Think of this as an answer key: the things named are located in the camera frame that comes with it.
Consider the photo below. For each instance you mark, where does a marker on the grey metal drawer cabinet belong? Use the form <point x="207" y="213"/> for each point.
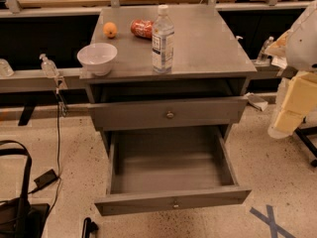
<point x="208" y="61"/>

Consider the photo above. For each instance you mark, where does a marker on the black bag with strap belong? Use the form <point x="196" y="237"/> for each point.
<point x="18" y="218"/>

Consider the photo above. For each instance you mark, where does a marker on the black power adapter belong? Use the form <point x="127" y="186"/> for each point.
<point x="45" y="179"/>

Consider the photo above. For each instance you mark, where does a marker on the black object at bottom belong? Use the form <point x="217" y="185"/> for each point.
<point x="88" y="228"/>

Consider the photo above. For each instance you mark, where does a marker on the small box on floor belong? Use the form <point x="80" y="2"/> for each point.
<point x="257" y="101"/>

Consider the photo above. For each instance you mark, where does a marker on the clear pump sanitizer bottle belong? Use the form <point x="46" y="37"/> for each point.
<point x="48" y="66"/>

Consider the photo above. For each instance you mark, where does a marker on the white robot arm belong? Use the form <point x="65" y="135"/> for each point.
<point x="300" y="42"/>

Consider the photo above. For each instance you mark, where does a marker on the open grey middle drawer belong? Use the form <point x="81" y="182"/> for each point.
<point x="168" y="169"/>

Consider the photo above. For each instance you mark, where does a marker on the grey upper drawer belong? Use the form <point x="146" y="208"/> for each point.
<point x="167" y="113"/>

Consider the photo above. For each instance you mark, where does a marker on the clear container at left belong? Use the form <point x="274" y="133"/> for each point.
<point x="5" y="69"/>

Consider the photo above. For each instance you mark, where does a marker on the red soda can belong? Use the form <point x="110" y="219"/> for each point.
<point x="142" y="28"/>

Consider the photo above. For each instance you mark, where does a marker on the small background water bottle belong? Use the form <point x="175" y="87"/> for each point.
<point x="262" y="56"/>

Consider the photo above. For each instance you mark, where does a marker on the white bowl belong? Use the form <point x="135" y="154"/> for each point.
<point x="98" y="58"/>

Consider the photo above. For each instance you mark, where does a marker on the clear plastic water bottle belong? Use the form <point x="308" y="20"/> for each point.
<point x="162" y="41"/>

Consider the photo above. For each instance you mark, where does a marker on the orange fruit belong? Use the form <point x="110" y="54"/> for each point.
<point x="110" y="30"/>

